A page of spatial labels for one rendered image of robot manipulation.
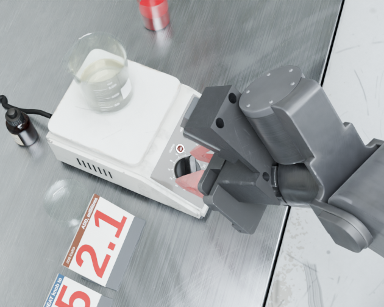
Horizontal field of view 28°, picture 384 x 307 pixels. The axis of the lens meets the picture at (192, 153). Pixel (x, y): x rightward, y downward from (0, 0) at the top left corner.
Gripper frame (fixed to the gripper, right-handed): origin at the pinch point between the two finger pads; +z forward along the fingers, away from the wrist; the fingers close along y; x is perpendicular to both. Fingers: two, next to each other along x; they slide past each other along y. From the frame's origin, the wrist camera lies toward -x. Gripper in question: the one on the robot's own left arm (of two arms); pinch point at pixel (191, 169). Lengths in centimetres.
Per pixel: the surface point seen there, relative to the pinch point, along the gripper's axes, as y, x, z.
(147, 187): 1.1, 2.6, 9.7
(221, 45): -22.2, 5.2, 13.9
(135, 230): 5.2, 5.9, 12.6
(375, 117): -20.2, 19.3, -2.6
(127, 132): -2.7, -3.0, 10.1
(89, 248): 9.8, 2.1, 13.5
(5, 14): -14.9, -13.6, 36.1
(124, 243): 7.1, 5.6, 13.0
